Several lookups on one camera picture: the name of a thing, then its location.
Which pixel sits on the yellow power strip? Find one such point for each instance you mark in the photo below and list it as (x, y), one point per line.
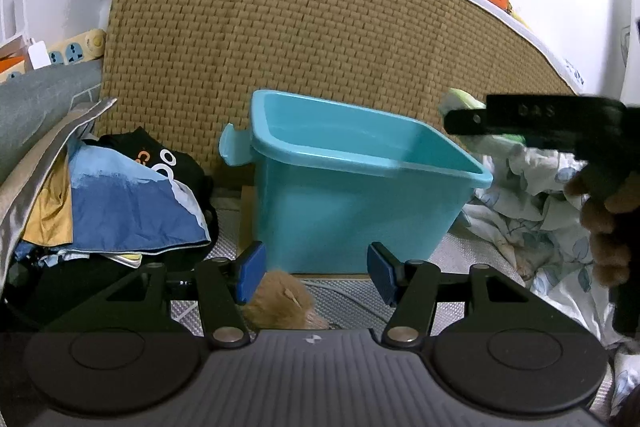
(75, 49)

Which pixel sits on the grey satin cloth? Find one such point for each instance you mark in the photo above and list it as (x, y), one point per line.
(30, 187)

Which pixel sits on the blue printed cloth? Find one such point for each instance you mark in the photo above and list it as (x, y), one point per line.
(130, 212)

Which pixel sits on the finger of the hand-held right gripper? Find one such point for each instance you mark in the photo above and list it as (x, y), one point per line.
(540, 117)

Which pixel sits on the mustard yellow cloth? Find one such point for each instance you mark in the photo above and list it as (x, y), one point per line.
(47, 212)

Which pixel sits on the white box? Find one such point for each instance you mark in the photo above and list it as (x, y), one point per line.
(14, 7)

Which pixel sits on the grey woven bed mat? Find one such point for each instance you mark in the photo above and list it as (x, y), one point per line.
(350, 314)

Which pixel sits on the teal plastic bin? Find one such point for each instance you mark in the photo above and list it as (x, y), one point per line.
(340, 212)

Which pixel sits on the blue and black clothes pile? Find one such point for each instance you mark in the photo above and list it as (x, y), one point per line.
(187, 174)

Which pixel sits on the grey pillow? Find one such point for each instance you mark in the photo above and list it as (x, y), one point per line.
(40, 107)

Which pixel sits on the person's right hand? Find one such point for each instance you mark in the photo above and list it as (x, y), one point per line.
(610, 242)

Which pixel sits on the floral white blanket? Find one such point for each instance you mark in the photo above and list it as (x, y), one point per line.
(530, 217)

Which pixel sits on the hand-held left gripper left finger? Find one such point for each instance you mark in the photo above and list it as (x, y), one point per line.
(251, 272)

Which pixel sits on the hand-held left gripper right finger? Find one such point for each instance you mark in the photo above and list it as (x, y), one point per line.
(382, 272)

